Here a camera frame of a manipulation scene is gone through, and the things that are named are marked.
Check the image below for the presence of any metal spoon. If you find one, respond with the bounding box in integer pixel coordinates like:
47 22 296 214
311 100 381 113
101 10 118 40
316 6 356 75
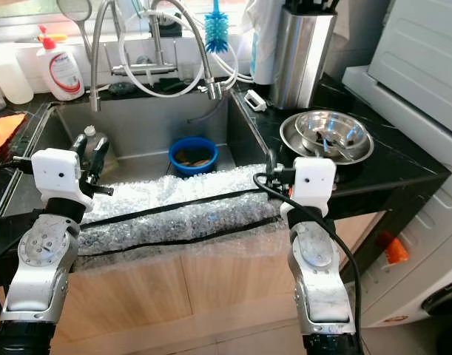
311 133 360 160

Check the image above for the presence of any small stainless steel bowl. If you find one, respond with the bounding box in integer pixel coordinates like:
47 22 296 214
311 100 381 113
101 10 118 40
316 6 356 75
292 111 367 160

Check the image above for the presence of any clear bottle with white cap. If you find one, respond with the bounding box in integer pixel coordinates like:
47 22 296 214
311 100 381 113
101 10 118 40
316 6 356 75
81 126 108 149

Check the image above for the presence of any wide stainless steel dish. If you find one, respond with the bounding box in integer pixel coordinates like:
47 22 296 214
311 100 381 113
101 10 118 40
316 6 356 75
279 111 374 165

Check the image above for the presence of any stainless steel sink basin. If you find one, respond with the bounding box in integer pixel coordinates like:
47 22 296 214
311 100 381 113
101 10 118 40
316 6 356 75
0 96 278 217

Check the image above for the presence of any dark green scouring pad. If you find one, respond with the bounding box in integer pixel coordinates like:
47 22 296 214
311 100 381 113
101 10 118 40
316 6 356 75
107 83 138 97

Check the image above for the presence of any white red-pump soap bottle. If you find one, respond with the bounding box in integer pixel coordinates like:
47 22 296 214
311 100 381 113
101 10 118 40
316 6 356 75
36 24 86 102

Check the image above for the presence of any steel spring gooseneck faucet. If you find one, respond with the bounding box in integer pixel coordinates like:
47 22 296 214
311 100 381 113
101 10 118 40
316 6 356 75
89 0 117 112

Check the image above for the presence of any orange cloth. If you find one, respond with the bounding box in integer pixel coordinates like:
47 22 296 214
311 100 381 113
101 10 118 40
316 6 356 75
0 112 27 160

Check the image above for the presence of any small white plastic clip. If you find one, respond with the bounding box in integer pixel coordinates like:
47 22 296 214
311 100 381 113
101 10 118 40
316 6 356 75
244 89 269 113

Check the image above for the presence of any blue plastic bowl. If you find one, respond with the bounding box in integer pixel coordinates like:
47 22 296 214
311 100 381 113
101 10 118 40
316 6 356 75
168 136 219 177

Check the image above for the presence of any clear bubble wrap sheet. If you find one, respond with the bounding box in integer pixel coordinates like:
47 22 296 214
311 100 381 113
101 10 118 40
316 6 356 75
78 164 286 256

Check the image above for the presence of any translucent white plastic bottle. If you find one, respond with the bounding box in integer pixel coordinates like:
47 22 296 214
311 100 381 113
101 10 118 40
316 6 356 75
0 33 34 104

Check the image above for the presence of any chrome flexible-neck tap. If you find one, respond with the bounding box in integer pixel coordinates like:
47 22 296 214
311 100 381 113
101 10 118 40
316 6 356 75
111 0 230 101

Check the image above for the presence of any tall stainless steel canister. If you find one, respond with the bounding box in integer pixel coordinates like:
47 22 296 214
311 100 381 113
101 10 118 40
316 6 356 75
270 6 339 110

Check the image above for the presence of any wooden base cabinet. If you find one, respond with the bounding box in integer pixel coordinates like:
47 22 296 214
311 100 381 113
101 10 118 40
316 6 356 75
0 214 389 348

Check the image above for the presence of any white cylinder water filter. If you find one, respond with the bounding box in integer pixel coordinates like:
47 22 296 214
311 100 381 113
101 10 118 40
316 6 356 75
244 0 286 86

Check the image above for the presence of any small orange object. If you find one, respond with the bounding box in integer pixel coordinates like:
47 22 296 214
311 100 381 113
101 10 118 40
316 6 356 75
377 231 410 266

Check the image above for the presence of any metal mesh strainer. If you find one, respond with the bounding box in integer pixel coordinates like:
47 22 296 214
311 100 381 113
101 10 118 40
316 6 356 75
57 0 97 64

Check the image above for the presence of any white washing machine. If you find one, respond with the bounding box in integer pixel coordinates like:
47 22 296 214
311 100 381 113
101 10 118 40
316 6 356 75
359 174 452 355

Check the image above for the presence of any blue bottle brush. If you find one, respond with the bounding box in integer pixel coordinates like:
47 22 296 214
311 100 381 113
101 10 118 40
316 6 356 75
203 0 230 54

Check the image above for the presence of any grey white countertop appliance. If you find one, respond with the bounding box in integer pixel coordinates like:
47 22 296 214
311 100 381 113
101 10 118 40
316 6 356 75
343 0 452 175

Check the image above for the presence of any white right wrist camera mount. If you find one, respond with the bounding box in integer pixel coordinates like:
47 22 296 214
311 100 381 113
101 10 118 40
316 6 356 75
280 157 337 223

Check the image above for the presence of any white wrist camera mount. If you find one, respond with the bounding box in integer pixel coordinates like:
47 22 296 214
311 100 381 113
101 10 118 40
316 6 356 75
280 157 337 223
31 148 97 212

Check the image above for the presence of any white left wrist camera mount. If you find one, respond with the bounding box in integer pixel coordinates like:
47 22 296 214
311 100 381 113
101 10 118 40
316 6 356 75
31 148 97 212

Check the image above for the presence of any looped white plastic hose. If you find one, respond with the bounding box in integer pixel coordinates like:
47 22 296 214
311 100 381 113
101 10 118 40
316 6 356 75
118 11 208 98

